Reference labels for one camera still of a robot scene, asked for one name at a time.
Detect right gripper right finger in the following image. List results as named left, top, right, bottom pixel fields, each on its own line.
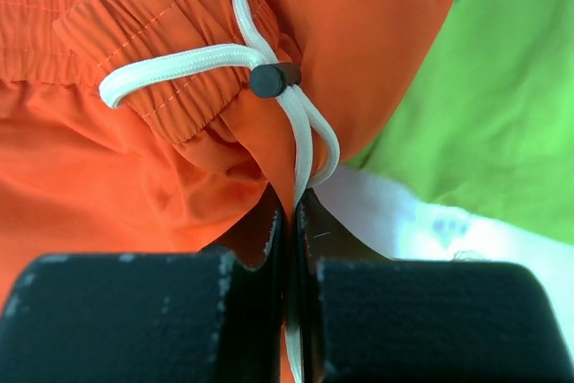
left=293, top=191, right=573, bottom=382

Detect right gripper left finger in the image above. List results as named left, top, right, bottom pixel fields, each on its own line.
left=1, top=188, right=283, bottom=382

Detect orange shorts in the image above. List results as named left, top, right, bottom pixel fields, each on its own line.
left=1, top=0, right=455, bottom=315

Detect lime green shorts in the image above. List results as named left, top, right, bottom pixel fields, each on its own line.
left=351, top=0, right=573, bottom=243

